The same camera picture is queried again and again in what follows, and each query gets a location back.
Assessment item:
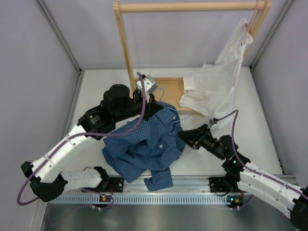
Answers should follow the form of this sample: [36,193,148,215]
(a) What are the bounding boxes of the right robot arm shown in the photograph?
[178,124,308,231]

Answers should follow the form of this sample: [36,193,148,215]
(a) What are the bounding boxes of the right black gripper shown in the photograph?
[178,124,225,161]

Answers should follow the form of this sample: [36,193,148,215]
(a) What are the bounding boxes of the left aluminium frame post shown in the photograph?
[35,0,82,91]

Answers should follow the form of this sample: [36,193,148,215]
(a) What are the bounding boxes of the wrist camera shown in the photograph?
[142,75,158,94]
[209,118,220,131]

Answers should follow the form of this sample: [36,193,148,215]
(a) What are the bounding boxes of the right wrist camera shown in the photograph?
[209,118,220,131]

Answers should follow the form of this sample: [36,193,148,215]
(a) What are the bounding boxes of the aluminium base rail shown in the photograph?
[62,175,300,193]

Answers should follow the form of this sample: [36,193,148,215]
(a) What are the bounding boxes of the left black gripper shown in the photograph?
[114,90,164,122]

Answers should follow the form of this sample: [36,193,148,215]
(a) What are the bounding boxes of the pink wire hanger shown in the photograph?
[234,0,260,87]

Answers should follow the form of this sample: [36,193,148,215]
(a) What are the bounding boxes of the right aluminium frame post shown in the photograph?
[249,0,296,72]

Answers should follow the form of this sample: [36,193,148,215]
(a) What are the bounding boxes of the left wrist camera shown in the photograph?
[142,75,158,94]

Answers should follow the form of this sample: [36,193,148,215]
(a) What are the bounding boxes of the wooden clothes rack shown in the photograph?
[113,0,273,116]

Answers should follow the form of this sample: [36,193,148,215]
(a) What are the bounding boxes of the grey slotted cable duct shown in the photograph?
[50,193,235,205]

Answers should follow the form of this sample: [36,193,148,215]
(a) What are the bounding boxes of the aluminium frame post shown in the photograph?
[249,0,296,72]
[35,0,82,91]

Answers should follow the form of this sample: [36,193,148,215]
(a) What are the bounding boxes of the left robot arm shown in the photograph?
[21,80,163,202]

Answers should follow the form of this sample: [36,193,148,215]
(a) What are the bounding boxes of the blue checked shirt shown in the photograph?
[102,102,185,192]

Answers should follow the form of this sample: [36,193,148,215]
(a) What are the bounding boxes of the blue wire hanger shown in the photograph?
[154,87,193,123]

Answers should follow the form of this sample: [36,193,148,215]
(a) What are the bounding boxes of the white shirt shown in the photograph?
[179,18,253,128]

